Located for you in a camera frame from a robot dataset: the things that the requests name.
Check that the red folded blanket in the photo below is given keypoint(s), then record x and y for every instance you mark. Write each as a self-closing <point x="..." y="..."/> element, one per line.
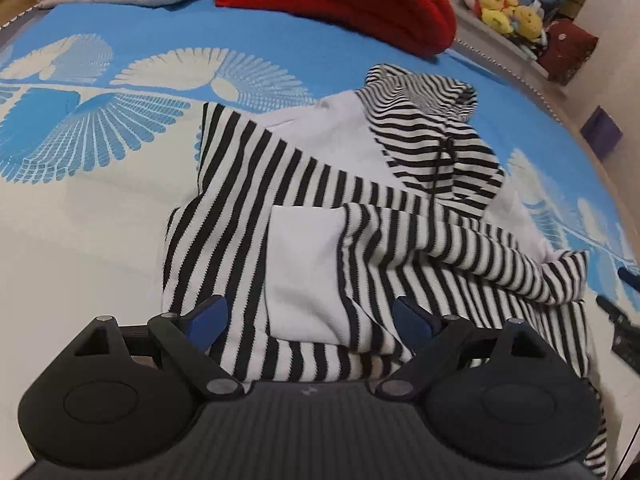
<point x="350" y="0"/>

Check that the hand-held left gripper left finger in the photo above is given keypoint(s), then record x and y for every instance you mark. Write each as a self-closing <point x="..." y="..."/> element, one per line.
<point x="210" y="320"/>

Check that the blue patterned bed sheet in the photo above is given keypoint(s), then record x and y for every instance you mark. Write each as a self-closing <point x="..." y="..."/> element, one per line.
<point x="100" y="220"/>

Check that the dark red cushion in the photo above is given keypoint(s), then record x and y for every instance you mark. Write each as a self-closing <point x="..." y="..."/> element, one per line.
<point x="570" y="50"/>

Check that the black white striped hoodie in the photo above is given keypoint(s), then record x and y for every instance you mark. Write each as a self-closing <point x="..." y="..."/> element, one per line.
<point x="310" y="185"/>

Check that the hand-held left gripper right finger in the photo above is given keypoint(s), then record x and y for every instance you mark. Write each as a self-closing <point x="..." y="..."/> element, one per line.
<point x="412" y="322"/>

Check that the yellow green plush toy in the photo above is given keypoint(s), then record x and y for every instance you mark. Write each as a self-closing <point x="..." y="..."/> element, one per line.
<point x="496" y="21"/>

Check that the purple box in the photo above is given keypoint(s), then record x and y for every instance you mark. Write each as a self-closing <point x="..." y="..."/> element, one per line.
<point x="602" y="132"/>

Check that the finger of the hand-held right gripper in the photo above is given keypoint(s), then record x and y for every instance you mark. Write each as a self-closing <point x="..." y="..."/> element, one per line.
<point x="631" y="280"/>
<point x="620" y="315"/>

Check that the yellow round plush toy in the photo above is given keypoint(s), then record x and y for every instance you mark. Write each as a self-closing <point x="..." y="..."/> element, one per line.
<point x="527" y="20"/>

